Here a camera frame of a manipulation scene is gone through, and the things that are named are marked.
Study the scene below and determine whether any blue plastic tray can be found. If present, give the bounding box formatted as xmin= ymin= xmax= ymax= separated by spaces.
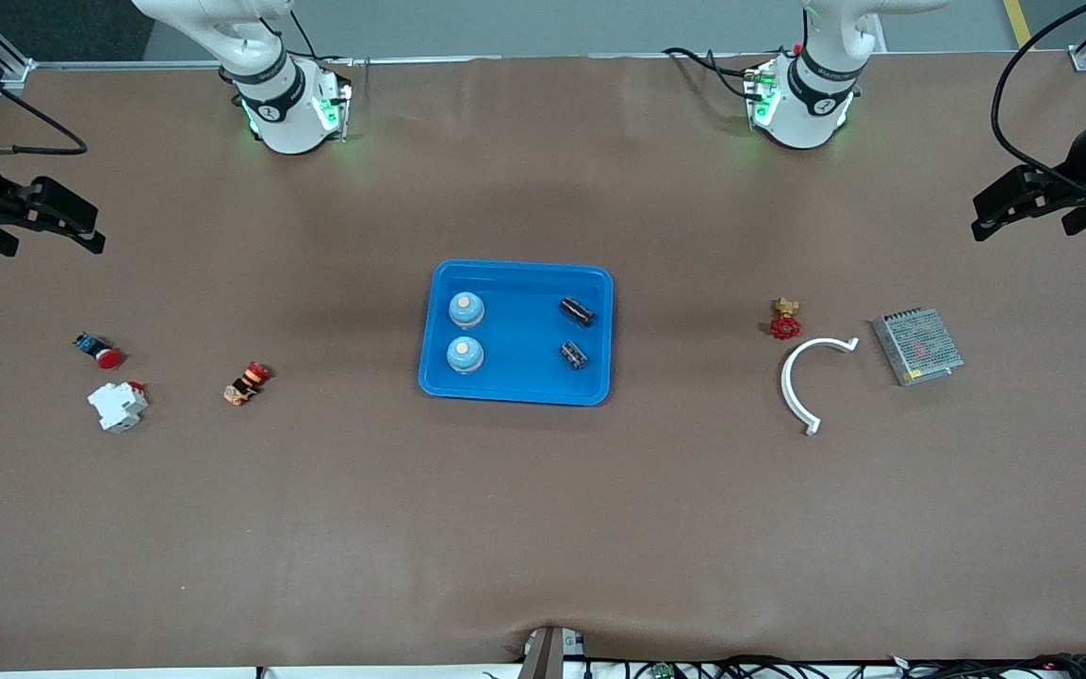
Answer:
xmin=418 ymin=259 xmax=616 ymax=407

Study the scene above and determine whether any metal mesh power supply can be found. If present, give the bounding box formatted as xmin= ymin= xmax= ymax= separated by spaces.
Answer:
xmin=871 ymin=306 xmax=965 ymax=388

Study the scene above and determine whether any white circuit breaker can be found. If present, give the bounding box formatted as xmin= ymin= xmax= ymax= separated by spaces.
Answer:
xmin=87 ymin=380 xmax=150 ymax=434

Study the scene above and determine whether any orange black emergency button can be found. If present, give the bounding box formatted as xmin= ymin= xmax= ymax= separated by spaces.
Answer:
xmin=222 ymin=361 xmax=272 ymax=407

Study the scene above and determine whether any red handwheel brass valve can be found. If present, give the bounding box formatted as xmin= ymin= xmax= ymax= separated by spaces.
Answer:
xmin=769 ymin=297 xmax=803 ymax=341

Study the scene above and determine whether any green lit base connector box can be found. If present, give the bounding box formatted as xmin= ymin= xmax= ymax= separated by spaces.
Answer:
xmin=315 ymin=80 xmax=354 ymax=144
xmin=743 ymin=64 xmax=782 ymax=128

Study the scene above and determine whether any white curved plastic clamp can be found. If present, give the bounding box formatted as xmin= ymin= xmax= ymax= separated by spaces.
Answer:
xmin=781 ymin=337 xmax=860 ymax=437

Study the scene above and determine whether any brown table cover mat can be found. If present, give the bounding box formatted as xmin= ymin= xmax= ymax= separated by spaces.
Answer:
xmin=0 ymin=52 xmax=1086 ymax=672

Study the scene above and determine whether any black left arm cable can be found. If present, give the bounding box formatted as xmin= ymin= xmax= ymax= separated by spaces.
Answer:
xmin=991 ymin=0 xmax=1086 ymax=199

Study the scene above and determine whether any red push button switch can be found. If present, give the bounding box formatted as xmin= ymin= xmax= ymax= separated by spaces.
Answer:
xmin=73 ymin=332 xmax=124 ymax=371

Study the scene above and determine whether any black base cable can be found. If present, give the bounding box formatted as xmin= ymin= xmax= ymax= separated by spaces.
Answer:
xmin=664 ymin=45 xmax=770 ymax=100

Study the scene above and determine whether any grey metal table bracket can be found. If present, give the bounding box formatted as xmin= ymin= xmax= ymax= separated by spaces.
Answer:
xmin=519 ymin=625 xmax=586 ymax=679

